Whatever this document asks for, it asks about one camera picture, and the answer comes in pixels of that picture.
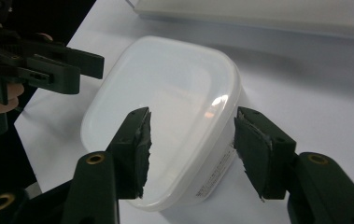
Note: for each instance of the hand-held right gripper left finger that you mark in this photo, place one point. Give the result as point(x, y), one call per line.
point(132, 161)

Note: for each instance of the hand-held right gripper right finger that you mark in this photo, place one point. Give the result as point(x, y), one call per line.
point(263, 155)

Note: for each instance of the white plastic lidded container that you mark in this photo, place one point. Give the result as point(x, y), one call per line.
point(171, 77)

